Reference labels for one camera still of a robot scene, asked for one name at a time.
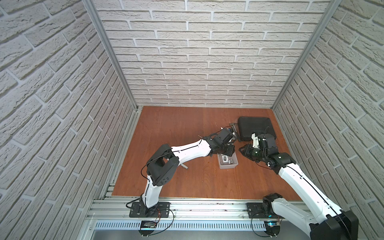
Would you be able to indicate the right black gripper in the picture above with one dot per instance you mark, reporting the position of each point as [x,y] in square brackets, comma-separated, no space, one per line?
[246,151]

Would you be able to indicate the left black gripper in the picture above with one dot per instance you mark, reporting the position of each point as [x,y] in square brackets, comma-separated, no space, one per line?
[227,149]

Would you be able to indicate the translucent plastic storage box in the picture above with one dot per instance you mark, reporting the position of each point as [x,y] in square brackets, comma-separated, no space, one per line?
[227,162]

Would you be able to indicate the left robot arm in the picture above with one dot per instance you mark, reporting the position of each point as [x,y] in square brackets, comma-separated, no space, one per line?
[162,165]

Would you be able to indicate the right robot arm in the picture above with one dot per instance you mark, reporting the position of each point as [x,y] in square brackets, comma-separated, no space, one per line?
[325,221]

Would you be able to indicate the black plastic tool case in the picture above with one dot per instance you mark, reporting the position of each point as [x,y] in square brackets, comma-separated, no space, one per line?
[254,125]

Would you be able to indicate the right controller board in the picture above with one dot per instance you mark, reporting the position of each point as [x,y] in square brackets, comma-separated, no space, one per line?
[272,229]

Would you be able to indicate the controller board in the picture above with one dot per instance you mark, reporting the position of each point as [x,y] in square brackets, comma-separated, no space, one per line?
[272,229]
[147,228]

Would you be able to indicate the left controller board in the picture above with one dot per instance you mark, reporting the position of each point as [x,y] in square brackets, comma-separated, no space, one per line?
[147,228]

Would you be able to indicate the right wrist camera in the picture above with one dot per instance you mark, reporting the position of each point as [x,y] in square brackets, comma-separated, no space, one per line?
[255,141]

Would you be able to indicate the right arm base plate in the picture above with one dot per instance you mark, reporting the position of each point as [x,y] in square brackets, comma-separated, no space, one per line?
[257,210]

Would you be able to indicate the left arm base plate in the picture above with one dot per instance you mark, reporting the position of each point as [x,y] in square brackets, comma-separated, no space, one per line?
[139,210]

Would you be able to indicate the aluminium rail frame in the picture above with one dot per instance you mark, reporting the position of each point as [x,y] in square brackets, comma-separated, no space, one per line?
[186,214]

